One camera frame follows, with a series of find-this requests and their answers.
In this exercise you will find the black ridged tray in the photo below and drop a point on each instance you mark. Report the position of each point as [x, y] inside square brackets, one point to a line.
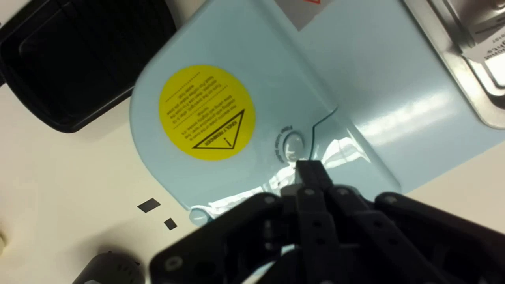
[71, 60]

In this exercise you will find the light blue breakfast maker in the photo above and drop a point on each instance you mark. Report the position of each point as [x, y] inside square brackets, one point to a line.
[246, 88]

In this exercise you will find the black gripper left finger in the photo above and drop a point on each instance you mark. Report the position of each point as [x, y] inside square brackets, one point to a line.
[322, 254]

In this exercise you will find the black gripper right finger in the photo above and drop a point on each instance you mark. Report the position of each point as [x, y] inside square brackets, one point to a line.
[376, 249]

